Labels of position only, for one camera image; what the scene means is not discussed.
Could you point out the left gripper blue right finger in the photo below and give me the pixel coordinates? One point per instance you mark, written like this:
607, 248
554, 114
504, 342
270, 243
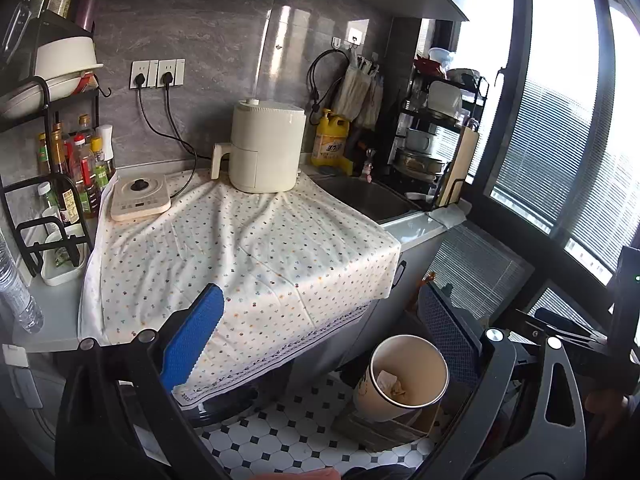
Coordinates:
448, 330

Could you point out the person's right hand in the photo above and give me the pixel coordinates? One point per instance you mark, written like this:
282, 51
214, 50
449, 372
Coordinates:
609, 407

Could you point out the white bowl on shelf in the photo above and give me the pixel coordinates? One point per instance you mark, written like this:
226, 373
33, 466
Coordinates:
66, 56

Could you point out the dotted white tablecloth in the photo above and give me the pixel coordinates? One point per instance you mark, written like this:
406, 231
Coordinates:
294, 269

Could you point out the clear water bottle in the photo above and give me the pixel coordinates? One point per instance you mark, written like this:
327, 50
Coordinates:
16, 295

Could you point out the stainless steel sink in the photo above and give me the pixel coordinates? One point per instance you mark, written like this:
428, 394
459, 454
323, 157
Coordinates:
374, 200

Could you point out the yellow detergent jug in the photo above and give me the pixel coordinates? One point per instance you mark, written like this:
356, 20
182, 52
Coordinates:
330, 143

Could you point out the black dish rack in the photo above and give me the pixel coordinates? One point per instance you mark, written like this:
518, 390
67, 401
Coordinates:
439, 103

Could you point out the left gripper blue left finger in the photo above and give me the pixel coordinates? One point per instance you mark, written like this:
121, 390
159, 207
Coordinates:
185, 335

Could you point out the grey cabinet door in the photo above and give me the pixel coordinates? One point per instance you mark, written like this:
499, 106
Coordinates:
383, 314

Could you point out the hanging cloth towels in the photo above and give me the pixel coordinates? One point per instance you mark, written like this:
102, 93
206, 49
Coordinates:
359, 95

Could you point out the white dish cloth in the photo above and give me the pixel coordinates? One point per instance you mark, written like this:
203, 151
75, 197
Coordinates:
453, 215

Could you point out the white induction cooktop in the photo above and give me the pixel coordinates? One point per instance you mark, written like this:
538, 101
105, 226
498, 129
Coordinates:
139, 197

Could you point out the condiment bottles rack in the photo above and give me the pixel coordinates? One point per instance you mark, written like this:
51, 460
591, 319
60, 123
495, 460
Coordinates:
71, 225

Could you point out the white trash bin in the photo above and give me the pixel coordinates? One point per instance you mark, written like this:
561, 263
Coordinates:
406, 373

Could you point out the cream air fryer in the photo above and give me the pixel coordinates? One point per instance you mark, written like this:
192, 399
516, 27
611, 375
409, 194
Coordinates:
266, 139

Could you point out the wooden cutting board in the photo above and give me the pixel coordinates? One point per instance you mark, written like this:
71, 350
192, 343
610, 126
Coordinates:
457, 171

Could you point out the white wall socket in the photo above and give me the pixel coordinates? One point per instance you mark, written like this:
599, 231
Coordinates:
154, 70

